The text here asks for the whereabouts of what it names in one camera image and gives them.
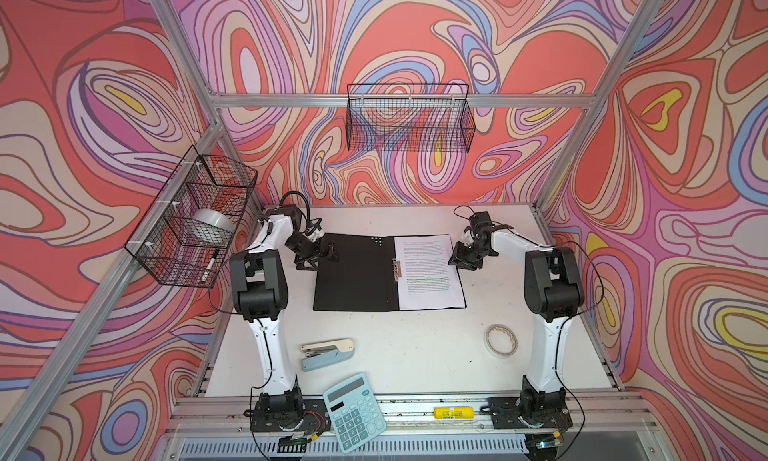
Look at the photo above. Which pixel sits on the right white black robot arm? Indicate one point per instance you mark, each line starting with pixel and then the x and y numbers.
pixel 553 293

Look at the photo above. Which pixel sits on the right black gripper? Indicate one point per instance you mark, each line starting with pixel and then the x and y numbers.
pixel 458 258

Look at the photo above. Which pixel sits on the white black file folder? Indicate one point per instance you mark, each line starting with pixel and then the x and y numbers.
pixel 363 279

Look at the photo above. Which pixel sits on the printed paper stack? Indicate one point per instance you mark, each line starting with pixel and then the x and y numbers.
pixel 426 281

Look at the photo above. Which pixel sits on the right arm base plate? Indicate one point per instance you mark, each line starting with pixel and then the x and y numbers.
pixel 528 413

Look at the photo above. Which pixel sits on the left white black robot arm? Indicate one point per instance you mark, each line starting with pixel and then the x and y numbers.
pixel 260 294

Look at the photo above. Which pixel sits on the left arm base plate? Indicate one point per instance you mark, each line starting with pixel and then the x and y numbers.
pixel 311 418

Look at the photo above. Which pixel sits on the yellow label sticker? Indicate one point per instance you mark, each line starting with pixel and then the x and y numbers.
pixel 454 413

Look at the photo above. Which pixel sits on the left black wire basket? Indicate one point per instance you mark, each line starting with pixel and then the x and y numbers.
pixel 168 243

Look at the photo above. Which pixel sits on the blue cream stapler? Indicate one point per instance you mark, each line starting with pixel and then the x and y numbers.
pixel 327 353

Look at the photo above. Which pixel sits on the teal calculator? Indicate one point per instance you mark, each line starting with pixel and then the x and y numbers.
pixel 355 414

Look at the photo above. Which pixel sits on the black marker pen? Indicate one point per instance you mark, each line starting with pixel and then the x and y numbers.
pixel 207 272

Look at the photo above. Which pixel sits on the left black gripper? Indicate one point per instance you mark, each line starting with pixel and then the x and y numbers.
pixel 313 258

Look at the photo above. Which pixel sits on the back black wire basket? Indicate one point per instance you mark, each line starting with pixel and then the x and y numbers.
pixel 410 117

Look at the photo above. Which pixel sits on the black wire basket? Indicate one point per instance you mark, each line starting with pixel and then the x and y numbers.
pixel 168 243
pixel 410 117

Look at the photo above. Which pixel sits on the clear tape roll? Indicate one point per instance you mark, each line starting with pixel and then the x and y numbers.
pixel 500 341

